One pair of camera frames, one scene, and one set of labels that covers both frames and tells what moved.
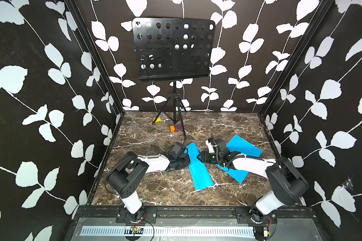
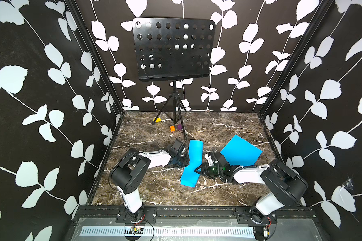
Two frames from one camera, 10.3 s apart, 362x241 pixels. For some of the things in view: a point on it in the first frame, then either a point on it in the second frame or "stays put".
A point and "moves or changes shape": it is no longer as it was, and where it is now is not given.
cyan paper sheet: [199, 173] moves or changes shape
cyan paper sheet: [238, 144] stays put
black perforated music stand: [167, 49] stays put
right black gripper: [204, 156] -> [204, 168]
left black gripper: [187, 160] stays put
